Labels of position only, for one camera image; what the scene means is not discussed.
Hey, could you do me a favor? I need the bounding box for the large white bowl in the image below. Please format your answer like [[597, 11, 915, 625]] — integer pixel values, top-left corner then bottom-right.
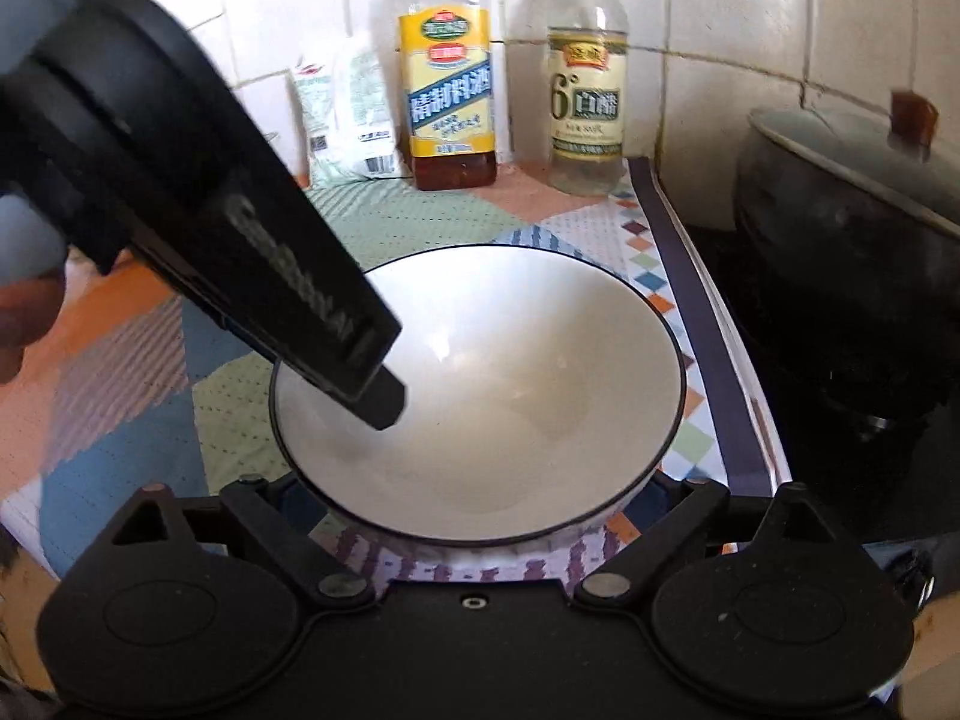
[[270, 244, 686, 550]]

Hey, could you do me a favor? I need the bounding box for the person's hand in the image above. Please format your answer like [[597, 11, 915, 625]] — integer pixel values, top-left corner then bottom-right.
[[0, 270, 67, 383]]

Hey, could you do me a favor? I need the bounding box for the patchwork tablecloth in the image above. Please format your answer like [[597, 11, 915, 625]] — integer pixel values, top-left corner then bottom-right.
[[2, 161, 789, 575]]

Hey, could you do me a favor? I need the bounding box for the white salt bag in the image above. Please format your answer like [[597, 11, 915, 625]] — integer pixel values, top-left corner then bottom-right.
[[291, 41, 407, 188]]

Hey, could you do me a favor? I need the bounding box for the black gas stove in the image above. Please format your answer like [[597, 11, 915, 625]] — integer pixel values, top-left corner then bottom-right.
[[685, 223, 960, 550]]

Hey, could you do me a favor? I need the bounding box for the cooking wine bottle yellow label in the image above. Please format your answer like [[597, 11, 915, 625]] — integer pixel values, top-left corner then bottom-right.
[[397, 0, 498, 190]]

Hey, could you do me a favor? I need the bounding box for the white vinegar bottle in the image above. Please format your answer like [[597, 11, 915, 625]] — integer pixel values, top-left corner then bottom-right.
[[547, 0, 630, 195]]

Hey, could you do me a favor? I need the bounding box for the black wok with glass lid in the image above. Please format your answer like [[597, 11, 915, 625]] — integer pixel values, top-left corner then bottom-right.
[[730, 88, 960, 407]]

